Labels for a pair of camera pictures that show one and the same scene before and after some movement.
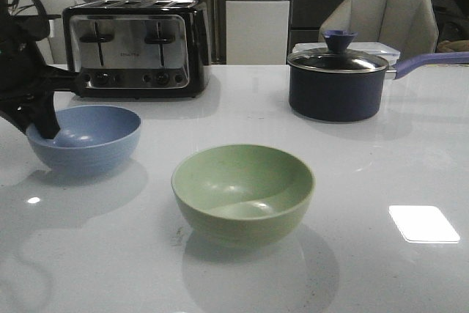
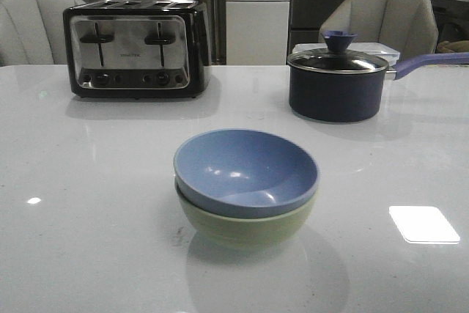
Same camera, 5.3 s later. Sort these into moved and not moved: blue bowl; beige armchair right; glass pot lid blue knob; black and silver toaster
Moved: blue bowl
Not moved: black and silver toaster; glass pot lid blue knob; beige armchair right
